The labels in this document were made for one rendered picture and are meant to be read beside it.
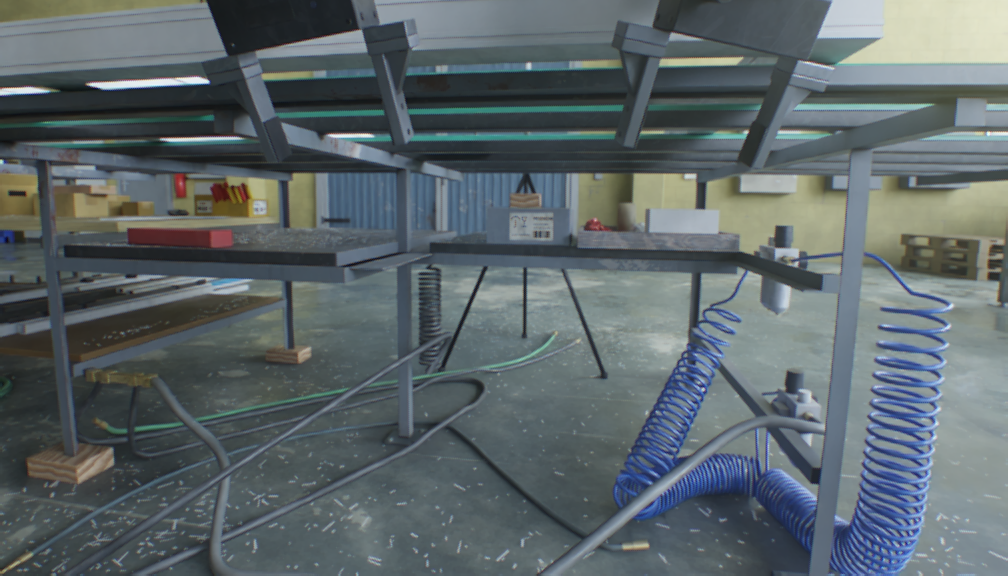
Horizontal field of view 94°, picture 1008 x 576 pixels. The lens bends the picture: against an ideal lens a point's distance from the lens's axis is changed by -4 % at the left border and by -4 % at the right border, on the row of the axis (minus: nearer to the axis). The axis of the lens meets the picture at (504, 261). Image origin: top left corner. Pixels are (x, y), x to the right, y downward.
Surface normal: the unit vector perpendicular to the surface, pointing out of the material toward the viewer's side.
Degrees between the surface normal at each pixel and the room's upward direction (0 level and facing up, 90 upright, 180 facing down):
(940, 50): 90
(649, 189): 90
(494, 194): 90
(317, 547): 0
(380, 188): 90
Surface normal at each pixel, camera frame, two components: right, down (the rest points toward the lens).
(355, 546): 0.01, -0.99
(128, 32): -0.16, 0.11
